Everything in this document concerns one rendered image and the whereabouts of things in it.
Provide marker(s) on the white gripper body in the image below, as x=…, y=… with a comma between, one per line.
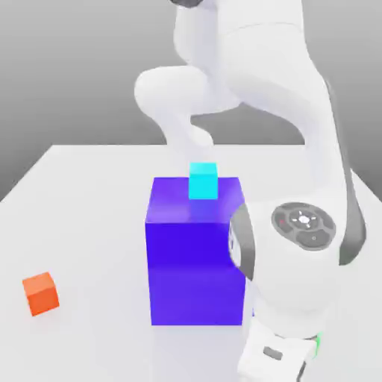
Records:
x=268, y=370

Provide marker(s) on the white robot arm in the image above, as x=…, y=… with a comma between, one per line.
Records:
x=268, y=74

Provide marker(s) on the small cyan cube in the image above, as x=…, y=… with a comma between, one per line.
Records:
x=203, y=185

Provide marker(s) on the small orange cube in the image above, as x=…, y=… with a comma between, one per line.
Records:
x=41, y=297

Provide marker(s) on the large blue box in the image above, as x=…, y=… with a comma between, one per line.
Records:
x=191, y=268

